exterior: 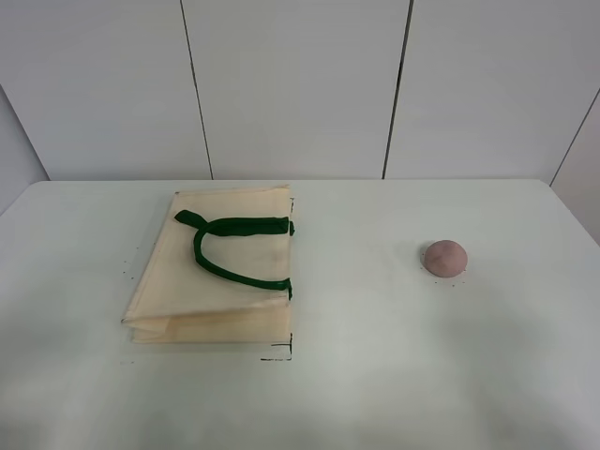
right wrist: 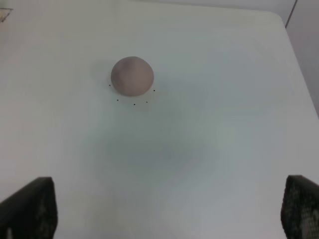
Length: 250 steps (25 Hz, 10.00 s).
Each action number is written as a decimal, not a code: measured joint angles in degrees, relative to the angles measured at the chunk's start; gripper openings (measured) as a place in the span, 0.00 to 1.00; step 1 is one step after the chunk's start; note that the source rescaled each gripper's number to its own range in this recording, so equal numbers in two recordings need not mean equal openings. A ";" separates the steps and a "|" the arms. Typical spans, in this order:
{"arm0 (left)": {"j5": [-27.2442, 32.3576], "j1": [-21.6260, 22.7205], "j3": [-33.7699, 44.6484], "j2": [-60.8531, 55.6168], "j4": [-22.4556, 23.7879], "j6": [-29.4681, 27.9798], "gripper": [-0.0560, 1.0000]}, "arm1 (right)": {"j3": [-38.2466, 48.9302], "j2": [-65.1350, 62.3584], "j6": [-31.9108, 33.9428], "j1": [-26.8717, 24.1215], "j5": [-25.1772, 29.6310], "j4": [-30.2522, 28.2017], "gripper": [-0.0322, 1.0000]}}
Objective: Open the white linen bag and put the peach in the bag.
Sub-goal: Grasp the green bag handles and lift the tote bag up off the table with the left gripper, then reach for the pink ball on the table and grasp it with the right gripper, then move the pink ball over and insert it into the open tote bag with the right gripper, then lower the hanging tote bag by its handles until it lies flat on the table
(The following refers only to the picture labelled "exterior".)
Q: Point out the cream linen bag green handles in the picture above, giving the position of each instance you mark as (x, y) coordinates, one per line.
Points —
(220, 271)

